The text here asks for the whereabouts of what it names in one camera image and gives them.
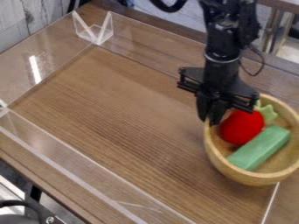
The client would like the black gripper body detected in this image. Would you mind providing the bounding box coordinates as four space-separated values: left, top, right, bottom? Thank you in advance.
178 53 259 113

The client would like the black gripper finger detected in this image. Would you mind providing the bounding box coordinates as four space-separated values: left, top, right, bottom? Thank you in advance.
197 92 211 122
210 100 227 126

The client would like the wooden bowl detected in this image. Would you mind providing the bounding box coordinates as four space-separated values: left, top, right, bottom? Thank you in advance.
203 94 299 186

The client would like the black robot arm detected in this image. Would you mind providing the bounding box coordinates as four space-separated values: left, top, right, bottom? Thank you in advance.
178 0 261 126

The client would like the red fruit with green leaf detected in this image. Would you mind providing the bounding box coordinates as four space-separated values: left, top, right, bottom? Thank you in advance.
219 102 278 145

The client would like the green rectangular block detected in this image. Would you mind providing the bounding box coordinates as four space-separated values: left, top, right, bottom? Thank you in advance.
227 124 291 171

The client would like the black table leg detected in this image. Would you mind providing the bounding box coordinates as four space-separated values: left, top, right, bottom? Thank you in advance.
30 185 43 202

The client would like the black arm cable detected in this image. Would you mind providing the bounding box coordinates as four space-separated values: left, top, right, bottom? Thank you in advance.
238 43 267 78

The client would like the metal frame in background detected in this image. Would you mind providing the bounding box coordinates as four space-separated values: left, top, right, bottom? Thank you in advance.
262 8 297 55

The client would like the clear acrylic tray wall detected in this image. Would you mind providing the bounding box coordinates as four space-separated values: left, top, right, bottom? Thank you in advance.
0 101 195 224

